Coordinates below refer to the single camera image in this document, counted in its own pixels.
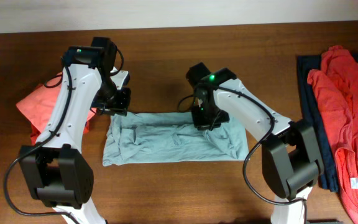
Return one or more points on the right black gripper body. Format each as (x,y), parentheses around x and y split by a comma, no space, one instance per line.
(207,115)

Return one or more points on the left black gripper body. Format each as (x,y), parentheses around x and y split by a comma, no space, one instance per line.
(110,99)

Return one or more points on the light blue t-shirt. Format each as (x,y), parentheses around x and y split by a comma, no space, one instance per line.
(139,138)

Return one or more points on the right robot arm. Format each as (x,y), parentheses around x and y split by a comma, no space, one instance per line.
(291,159)

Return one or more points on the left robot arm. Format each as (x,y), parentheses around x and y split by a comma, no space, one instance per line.
(54,169)

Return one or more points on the folded salmon pink shirt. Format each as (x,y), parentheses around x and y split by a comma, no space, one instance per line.
(37,107)

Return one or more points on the dark navy garment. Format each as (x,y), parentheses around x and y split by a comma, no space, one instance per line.
(328,179)

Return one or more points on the red crumpled garment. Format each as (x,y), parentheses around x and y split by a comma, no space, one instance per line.
(335,88)

